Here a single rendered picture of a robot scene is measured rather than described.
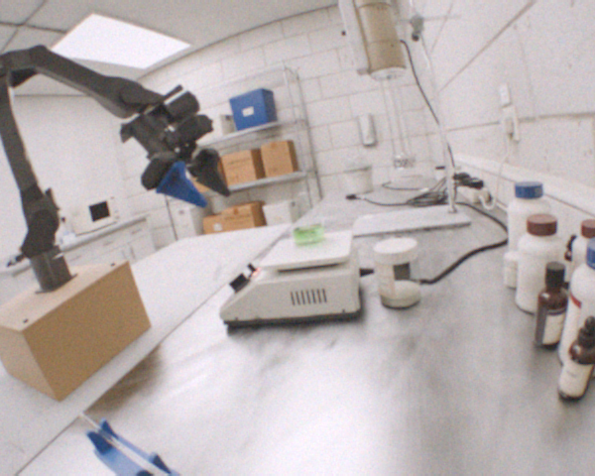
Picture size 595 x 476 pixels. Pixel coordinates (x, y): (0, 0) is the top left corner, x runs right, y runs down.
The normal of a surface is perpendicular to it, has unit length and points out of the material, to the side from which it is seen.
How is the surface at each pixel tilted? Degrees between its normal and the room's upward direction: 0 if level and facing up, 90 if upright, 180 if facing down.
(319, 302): 90
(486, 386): 0
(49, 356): 90
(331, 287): 90
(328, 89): 90
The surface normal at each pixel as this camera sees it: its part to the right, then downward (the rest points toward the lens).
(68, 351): 0.94, -0.11
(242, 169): -0.33, 0.31
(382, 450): -0.19, -0.95
